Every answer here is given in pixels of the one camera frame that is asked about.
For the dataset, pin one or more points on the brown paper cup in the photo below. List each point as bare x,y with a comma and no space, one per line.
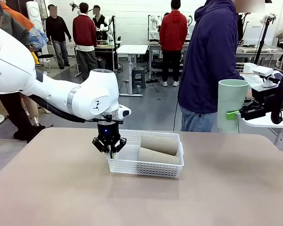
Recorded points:
159,143
158,156

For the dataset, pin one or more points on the person in dark green coat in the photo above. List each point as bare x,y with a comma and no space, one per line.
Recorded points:
14,28

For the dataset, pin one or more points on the white side table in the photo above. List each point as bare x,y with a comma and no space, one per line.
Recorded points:
261,122

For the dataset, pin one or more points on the person in red hoodie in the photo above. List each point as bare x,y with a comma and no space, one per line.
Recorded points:
173,30

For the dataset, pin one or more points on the white perforated plastic basket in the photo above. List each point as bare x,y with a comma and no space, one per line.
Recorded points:
122,167

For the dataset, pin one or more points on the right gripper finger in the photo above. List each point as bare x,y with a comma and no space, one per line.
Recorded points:
252,102
252,114

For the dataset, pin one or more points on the black pole stand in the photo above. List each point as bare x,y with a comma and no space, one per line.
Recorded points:
113,47

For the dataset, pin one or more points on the black tripod stand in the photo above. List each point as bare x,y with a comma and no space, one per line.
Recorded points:
264,40

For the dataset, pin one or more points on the black metal chair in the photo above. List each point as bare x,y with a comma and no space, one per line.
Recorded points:
46,57

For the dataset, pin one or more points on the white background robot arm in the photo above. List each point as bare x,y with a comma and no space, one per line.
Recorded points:
153,26
108,28

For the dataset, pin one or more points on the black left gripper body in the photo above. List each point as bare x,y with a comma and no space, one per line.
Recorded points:
108,131

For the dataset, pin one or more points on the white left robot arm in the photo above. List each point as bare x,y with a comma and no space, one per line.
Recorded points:
61,94

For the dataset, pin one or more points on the grey plastic stool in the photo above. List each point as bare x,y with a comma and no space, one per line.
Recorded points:
138,75

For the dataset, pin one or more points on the collaborator bare hand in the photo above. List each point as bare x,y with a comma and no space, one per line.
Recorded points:
250,94

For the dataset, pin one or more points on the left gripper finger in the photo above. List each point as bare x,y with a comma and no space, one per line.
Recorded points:
100,145
119,144

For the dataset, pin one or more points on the person in black vest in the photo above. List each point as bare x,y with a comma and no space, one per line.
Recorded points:
99,22

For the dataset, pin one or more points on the person in orange jacket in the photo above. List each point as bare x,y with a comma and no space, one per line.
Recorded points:
37,37

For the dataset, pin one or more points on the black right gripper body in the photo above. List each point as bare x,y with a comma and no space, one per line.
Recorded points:
261,94

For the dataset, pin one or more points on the person in black sweater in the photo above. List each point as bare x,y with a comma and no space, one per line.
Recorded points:
57,28

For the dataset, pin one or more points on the person in maroon sweater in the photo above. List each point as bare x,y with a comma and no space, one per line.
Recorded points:
85,33

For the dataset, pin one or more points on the pale green plastic cup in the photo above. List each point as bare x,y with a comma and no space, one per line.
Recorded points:
231,101

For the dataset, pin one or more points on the white standing desk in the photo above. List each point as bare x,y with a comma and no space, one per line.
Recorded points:
132,50

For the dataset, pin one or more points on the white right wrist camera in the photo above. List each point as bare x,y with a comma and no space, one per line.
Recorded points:
264,71

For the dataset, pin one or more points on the person in navy hoodie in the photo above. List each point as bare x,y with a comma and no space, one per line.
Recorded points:
207,58

